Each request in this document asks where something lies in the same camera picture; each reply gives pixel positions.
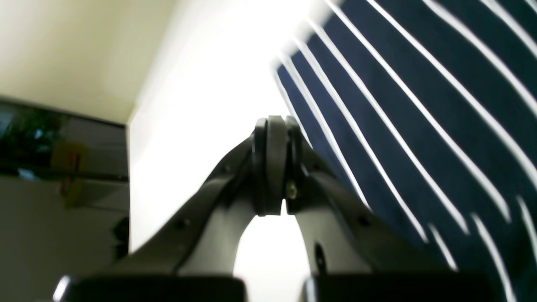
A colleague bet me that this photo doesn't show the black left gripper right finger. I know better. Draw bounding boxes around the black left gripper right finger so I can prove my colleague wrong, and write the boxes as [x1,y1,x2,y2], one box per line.
[284,116,493,302]

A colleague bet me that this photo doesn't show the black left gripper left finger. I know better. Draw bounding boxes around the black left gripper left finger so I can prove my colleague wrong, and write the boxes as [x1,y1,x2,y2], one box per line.
[52,115,277,302]

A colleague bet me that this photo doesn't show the navy white striped T-shirt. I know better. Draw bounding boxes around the navy white striped T-shirt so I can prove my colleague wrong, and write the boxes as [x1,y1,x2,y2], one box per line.
[276,0,537,302]

